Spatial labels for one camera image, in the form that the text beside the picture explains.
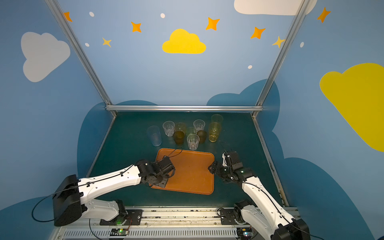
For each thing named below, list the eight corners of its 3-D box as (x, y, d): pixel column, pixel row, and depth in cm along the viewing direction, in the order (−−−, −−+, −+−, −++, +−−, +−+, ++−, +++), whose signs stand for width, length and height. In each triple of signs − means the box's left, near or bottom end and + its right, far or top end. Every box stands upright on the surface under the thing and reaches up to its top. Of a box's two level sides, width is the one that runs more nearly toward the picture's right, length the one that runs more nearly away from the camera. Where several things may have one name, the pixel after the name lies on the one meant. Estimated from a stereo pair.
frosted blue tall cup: (150, 146, 103) (145, 135, 93) (152, 136, 108) (148, 125, 98) (161, 146, 103) (158, 135, 93) (162, 136, 108) (160, 125, 98)
